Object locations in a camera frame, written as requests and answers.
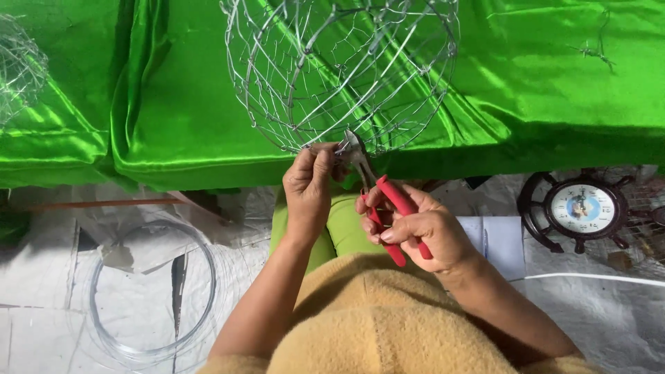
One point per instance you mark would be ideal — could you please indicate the white plastic tube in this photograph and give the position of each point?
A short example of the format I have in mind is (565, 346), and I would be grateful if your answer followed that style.
(597, 279)

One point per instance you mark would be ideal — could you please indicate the orange rod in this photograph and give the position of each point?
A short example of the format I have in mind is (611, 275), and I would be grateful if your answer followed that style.
(104, 203)

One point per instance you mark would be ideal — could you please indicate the person's left hand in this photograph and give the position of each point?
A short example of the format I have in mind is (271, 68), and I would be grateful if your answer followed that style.
(307, 189)

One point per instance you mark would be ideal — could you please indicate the person's yellow fleece top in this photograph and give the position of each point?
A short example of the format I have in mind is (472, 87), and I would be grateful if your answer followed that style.
(400, 322)

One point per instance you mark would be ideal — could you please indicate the green satin cloth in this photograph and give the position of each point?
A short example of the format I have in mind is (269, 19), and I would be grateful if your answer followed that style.
(332, 104)

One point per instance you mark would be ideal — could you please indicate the person's green trousers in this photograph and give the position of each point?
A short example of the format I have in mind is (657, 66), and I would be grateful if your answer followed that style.
(343, 228)

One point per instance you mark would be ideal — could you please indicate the white notebook with pen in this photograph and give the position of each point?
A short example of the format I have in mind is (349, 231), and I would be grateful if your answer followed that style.
(496, 244)

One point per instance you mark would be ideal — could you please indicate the white woven plastic sheet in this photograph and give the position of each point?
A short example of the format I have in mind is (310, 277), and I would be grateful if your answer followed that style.
(130, 291)

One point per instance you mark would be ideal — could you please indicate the ship wheel wall clock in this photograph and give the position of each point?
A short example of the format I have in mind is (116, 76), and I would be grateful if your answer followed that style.
(582, 209)

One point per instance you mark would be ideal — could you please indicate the person's right hand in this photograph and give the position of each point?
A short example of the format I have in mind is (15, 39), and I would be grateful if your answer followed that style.
(431, 228)

